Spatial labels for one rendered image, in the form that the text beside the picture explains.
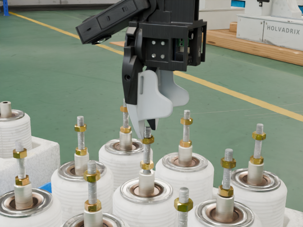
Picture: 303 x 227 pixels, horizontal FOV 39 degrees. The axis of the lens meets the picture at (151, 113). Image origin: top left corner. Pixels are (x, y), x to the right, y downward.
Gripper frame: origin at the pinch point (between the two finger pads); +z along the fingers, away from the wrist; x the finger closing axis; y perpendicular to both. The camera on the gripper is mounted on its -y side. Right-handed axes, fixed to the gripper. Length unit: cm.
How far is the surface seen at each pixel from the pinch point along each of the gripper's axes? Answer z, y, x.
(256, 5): 1, -47, 289
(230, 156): 1.6, 12.7, -1.6
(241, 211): 9.8, 14.1, 0.2
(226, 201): 7.3, 12.8, -2.4
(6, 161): 17.1, -35.9, 10.6
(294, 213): 17.1, 19.5, 16.1
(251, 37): 24, -47, 281
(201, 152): 35, -15, 74
